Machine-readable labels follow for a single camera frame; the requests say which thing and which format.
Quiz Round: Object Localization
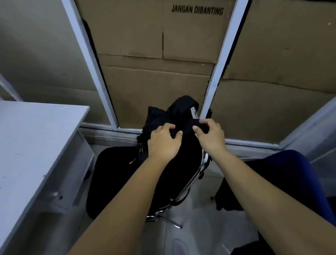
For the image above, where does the black padded chair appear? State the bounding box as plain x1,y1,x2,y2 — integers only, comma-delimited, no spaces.
86,105,213,229

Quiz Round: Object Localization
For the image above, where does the white metal window frame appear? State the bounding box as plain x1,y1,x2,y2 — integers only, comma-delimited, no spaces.
0,0,336,168

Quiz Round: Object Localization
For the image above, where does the blue padded chair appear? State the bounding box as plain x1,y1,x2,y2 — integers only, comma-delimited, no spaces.
244,150,336,228

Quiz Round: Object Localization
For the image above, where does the person's right hand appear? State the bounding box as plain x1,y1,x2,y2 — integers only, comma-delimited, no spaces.
192,118,227,159

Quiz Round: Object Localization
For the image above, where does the white table drawer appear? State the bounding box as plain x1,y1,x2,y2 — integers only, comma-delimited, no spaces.
39,131,96,213

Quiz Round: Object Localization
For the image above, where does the person's right forearm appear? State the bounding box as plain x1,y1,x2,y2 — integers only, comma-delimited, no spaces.
209,148,336,255

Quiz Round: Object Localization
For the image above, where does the black bag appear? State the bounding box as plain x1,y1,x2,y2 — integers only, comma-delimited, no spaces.
215,157,279,212

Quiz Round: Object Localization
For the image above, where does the person's left forearm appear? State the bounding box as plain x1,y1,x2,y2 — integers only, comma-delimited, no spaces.
67,153,179,255

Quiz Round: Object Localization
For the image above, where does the plain brown cardboard sheet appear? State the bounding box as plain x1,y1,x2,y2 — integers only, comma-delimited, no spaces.
210,0,336,145
0,0,112,125

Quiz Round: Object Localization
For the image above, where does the person's left hand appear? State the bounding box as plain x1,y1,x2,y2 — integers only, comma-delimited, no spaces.
147,123,183,163

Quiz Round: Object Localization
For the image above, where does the printed brown cardboard sheet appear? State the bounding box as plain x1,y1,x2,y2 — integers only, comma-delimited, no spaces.
75,0,237,129

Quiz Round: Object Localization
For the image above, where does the black backpack with orange zippers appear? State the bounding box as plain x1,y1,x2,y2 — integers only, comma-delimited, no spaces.
130,95,212,208

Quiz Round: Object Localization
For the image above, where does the stained white table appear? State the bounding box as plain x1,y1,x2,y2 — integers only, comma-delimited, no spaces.
0,101,96,255

